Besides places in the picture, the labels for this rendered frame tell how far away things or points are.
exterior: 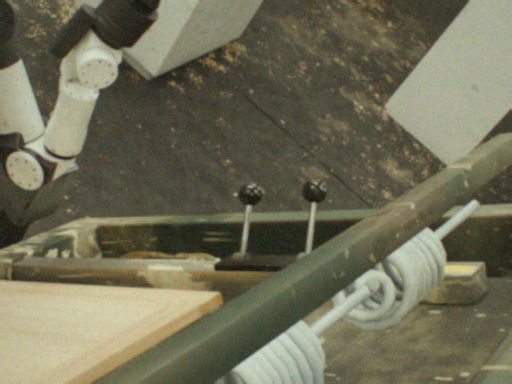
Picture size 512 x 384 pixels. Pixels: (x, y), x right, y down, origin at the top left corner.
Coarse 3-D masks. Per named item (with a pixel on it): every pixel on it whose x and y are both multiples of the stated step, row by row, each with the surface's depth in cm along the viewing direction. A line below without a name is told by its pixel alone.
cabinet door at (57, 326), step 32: (0, 288) 147; (32, 288) 142; (64, 288) 138; (96, 288) 134; (128, 288) 131; (0, 320) 127; (32, 320) 124; (64, 320) 121; (96, 320) 118; (128, 320) 115; (160, 320) 111; (192, 320) 114; (0, 352) 111; (32, 352) 109; (64, 352) 106; (96, 352) 103; (128, 352) 104
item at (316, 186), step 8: (304, 184) 117; (312, 184) 116; (320, 184) 116; (304, 192) 117; (312, 192) 116; (320, 192) 116; (312, 200) 117; (320, 200) 117; (312, 208) 117; (312, 216) 117; (312, 224) 116; (312, 232) 116; (312, 240) 116
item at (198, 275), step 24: (24, 264) 153; (48, 264) 149; (72, 264) 146; (96, 264) 142; (120, 264) 139; (144, 264) 136; (168, 264) 133; (192, 264) 130; (456, 264) 103; (480, 264) 101; (168, 288) 131; (192, 288) 127; (216, 288) 124; (240, 288) 121; (456, 288) 100; (480, 288) 100
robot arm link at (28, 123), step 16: (16, 64) 139; (0, 80) 137; (16, 80) 139; (0, 96) 138; (16, 96) 139; (32, 96) 143; (0, 112) 140; (16, 112) 140; (32, 112) 143; (0, 128) 142; (16, 128) 141; (32, 128) 143; (0, 144) 141; (16, 144) 141; (0, 160) 143; (16, 160) 141; (32, 160) 140; (16, 176) 143; (32, 176) 142
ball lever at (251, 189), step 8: (248, 184) 124; (256, 184) 125; (240, 192) 124; (248, 192) 123; (256, 192) 124; (240, 200) 125; (248, 200) 124; (256, 200) 124; (248, 208) 124; (248, 216) 124; (248, 224) 124; (240, 248) 123; (232, 256) 123; (240, 256) 122; (248, 256) 122
